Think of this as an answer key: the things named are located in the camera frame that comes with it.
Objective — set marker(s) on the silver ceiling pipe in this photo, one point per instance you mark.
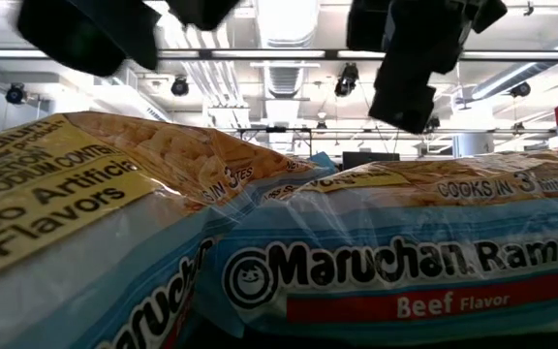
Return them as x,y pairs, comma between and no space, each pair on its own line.
526,69

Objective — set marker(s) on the white cylindrical column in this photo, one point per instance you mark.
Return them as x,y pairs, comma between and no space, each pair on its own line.
473,144

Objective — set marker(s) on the black ceiling spotlight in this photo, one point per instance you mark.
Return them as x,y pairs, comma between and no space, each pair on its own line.
520,89
179,87
347,80
15,93
435,123

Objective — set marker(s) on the black monitor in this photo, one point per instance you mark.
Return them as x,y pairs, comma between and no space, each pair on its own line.
371,159

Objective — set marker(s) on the Maruchan beef ramen packet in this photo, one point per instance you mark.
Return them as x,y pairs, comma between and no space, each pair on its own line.
90,242
405,218

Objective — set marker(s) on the black horizontal pipe rail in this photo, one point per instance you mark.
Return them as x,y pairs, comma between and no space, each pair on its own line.
477,131

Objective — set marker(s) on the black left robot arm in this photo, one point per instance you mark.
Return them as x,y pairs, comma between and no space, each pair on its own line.
80,34

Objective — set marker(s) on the corrugated silver air duct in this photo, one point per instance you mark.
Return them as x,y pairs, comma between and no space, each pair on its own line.
286,29

